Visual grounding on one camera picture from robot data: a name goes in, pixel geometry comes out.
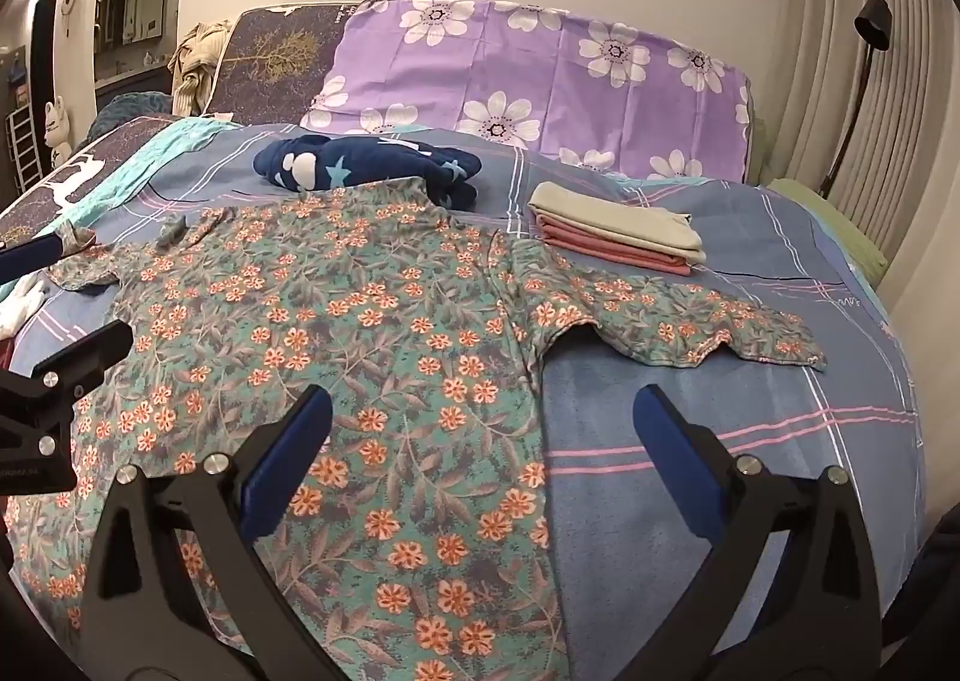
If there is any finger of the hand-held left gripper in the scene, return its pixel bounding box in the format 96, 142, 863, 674
0, 231, 95, 281
0, 319, 134, 423

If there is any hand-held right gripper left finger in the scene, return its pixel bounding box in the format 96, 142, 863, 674
79, 385, 353, 681

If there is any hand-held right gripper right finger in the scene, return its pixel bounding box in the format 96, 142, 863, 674
632, 385, 890, 681

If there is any teal floral shirt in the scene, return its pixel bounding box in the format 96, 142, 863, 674
4, 177, 828, 681

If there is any beige clothes pile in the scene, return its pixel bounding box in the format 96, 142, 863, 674
169, 21, 237, 119

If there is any blue plaid bed sheet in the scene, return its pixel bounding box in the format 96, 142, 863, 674
0, 122, 927, 681

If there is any deer print teal quilt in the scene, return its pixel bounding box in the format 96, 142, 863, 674
0, 115, 245, 299

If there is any white cat figurine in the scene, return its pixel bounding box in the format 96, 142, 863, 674
41, 94, 72, 153

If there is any dark teal fleece blanket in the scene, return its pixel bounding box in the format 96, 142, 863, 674
90, 92, 177, 138

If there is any folded pink cloth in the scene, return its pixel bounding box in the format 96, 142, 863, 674
536, 216, 692, 277

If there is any folded beige cloth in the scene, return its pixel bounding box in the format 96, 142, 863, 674
527, 183, 707, 263

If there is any navy star fleece garment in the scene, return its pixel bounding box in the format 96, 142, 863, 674
253, 133, 483, 209

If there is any dark tree print pillow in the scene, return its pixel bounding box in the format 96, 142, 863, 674
202, 2, 361, 127

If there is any cream pleated curtain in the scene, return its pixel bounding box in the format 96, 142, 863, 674
754, 0, 960, 322

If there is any purple floral pillow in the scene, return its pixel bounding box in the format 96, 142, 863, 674
300, 0, 753, 183

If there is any black floor lamp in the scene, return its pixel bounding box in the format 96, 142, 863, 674
817, 0, 895, 200

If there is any white wire rack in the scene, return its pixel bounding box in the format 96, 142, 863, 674
6, 111, 46, 191

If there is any white wall cabinet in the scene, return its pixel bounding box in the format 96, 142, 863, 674
97, 0, 170, 48

